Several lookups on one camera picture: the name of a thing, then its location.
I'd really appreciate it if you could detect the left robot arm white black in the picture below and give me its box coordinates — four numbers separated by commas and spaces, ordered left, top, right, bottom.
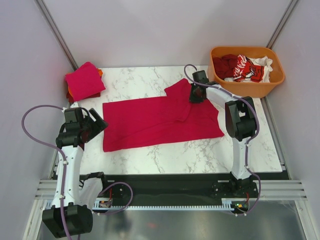
42, 107, 110, 239

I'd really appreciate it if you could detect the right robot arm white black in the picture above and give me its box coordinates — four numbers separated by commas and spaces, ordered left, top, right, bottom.
187, 70, 260, 197

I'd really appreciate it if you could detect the folded dark red t shirt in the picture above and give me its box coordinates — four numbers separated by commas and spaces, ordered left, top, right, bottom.
66, 88, 101, 103

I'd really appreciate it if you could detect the dark red crumpled t shirt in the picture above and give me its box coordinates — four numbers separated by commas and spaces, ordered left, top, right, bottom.
212, 54, 238, 80

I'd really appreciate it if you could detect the orange plastic basket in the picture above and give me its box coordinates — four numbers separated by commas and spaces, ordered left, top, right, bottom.
207, 46, 285, 98

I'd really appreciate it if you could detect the folded pink t shirt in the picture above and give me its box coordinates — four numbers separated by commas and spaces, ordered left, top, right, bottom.
64, 62, 106, 93

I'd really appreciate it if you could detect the folded orange t shirt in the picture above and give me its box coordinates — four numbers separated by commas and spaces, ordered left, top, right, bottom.
97, 68, 103, 77

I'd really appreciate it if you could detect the red white printed t shirt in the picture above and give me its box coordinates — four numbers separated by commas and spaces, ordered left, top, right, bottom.
223, 54, 273, 83

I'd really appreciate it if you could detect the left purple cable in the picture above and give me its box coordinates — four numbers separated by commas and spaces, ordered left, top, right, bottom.
21, 104, 135, 240

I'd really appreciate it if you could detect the purple cable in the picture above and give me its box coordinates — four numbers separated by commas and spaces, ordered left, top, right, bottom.
21, 104, 135, 240
184, 64, 263, 216

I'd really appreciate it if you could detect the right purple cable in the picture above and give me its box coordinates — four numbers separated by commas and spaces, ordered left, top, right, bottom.
184, 64, 263, 216

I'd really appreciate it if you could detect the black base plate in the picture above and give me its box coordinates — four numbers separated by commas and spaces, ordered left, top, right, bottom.
79, 172, 260, 207

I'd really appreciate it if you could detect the left aluminium frame post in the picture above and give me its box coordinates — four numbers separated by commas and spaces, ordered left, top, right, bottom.
34, 0, 79, 71

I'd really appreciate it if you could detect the aluminium frame post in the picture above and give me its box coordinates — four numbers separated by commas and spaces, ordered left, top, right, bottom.
34, 0, 79, 71
266, 0, 300, 50

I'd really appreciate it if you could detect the grey slotted cable duct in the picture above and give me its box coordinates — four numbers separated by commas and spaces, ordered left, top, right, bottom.
46, 197, 251, 211

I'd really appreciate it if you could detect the right aluminium frame post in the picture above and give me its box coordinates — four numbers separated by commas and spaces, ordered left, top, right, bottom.
266, 0, 300, 50

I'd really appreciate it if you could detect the aluminium rail profile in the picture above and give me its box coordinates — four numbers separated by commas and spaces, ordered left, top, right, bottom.
35, 180, 307, 201

